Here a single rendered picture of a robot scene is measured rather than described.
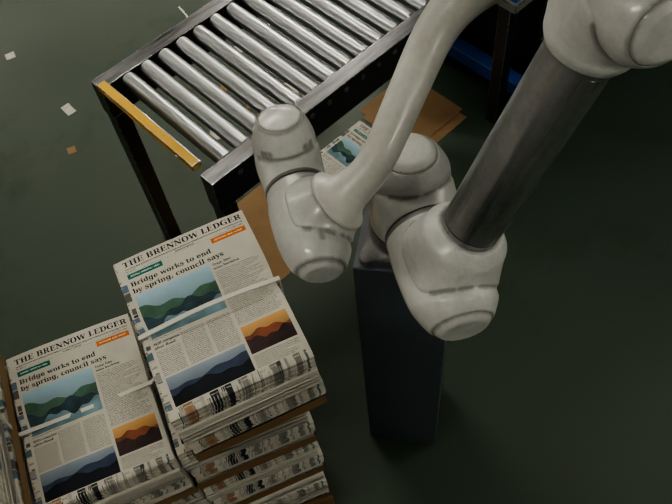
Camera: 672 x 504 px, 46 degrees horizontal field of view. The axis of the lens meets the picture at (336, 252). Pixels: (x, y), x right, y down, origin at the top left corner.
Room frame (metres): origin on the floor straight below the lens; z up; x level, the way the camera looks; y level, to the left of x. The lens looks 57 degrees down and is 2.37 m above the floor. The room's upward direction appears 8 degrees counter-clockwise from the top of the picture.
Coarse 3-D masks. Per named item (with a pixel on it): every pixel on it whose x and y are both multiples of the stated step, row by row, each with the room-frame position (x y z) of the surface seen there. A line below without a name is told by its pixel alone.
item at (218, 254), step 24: (240, 216) 0.96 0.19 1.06; (168, 240) 0.92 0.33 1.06; (192, 240) 0.92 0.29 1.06; (216, 240) 0.91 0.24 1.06; (240, 240) 0.90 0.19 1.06; (120, 264) 0.89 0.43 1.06; (144, 264) 0.88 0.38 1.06; (168, 264) 0.87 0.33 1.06; (192, 264) 0.86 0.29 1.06; (216, 264) 0.85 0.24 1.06; (240, 264) 0.84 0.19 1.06; (264, 264) 0.84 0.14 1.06; (144, 288) 0.82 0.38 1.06; (168, 288) 0.81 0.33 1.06; (192, 288) 0.80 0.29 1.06; (216, 288) 0.80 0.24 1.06; (144, 312) 0.77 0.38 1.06
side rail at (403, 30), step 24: (408, 24) 1.75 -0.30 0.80; (384, 48) 1.67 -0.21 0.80; (336, 72) 1.60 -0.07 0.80; (360, 72) 1.59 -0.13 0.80; (384, 72) 1.65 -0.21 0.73; (312, 96) 1.52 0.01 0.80; (336, 96) 1.53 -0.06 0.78; (360, 96) 1.59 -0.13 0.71; (312, 120) 1.47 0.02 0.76; (336, 120) 1.53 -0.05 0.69; (216, 168) 1.32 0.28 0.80; (240, 168) 1.32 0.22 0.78; (216, 192) 1.26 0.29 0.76; (240, 192) 1.31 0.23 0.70
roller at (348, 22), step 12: (300, 0) 1.95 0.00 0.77; (312, 0) 1.92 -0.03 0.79; (324, 0) 1.90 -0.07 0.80; (324, 12) 1.87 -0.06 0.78; (336, 12) 1.85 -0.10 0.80; (348, 12) 1.84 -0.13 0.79; (336, 24) 1.83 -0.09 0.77; (348, 24) 1.79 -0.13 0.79; (360, 24) 1.78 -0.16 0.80; (360, 36) 1.75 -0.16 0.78; (372, 36) 1.73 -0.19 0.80
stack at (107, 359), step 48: (96, 336) 0.86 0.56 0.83; (48, 384) 0.75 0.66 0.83; (96, 384) 0.74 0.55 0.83; (144, 384) 0.72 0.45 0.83; (48, 432) 0.64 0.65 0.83; (96, 432) 0.63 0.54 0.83; (144, 432) 0.62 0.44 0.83; (288, 432) 0.62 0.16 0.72; (48, 480) 0.54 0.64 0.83; (96, 480) 0.53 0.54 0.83; (144, 480) 0.53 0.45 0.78; (192, 480) 0.57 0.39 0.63; (240, 480) 0.58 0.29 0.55; (288, 480) 0.61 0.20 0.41
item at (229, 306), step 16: (224, 288) 0.80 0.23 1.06; (240, 288) 0.79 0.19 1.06; (256, 288) 0.79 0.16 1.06; (272, 288) 0.78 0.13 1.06; (192, 304) 0.77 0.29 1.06; (224, 304) 0.76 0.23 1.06; (240, 304) 0.75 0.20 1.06; (160, 320) 0.74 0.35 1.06; (192, 320) 0.73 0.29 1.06; (208, 320) 0.73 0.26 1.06; (160, 336) 0.71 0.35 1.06; (176, 336) 0.70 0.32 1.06
